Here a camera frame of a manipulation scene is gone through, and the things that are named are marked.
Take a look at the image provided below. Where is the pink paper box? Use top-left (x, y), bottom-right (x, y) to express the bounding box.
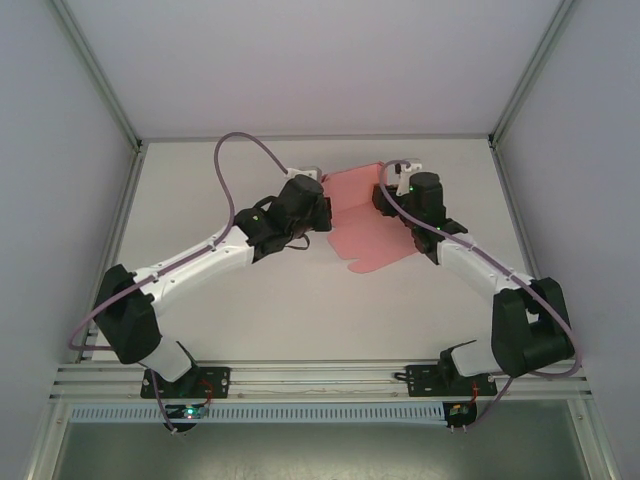
top-left (322, 162), bottom-right (417, 275)

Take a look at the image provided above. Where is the circuit board with green light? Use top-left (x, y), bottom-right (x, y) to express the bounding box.
top-left (167, 403), bottom-right (211, 420)

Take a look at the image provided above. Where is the aluminium table side rail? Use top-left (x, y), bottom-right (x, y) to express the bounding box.
top-left (488, 142), bottom-right (565, 361)
top-left (77, 142), bottom-right (147, 364)

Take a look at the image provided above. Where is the aluminium mounting rail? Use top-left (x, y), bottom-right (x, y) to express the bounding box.
top-left (47, 357), bottom-right (597, 402)

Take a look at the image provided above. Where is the aluminium frame post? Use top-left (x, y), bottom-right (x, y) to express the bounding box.
top-left (48, 0), bottom-right (147, 152)
top-left (485, 0), bottom-right (584, 151)

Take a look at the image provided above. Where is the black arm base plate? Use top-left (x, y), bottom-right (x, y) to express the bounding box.
top-left (405, 364), bottom-right (499, 400)
top-left (139, 366), bottom-right (232, 401)

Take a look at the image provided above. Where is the white slotted cable duct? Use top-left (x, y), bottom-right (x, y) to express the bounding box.
top-left (67, 402), bottom-right (447, 425)

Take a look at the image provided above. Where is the aluminium frame leg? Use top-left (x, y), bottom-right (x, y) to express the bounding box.
top-left (568, 399), bottom-right (617, 480)
top-left (23, 399), bottom-right (70, 480)

